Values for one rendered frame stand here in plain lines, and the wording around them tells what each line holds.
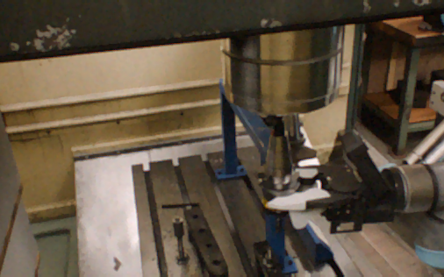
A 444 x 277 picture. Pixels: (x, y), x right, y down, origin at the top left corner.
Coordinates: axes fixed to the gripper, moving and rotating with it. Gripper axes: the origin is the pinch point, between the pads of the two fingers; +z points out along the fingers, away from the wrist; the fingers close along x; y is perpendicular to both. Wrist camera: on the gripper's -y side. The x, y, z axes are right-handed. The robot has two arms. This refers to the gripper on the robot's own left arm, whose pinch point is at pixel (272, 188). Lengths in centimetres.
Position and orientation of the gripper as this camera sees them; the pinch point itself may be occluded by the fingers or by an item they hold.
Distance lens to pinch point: 73.2
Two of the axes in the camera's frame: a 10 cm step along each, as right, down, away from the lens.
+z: -9.9, 0.7, -0.8
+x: -1.0, -4.7, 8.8
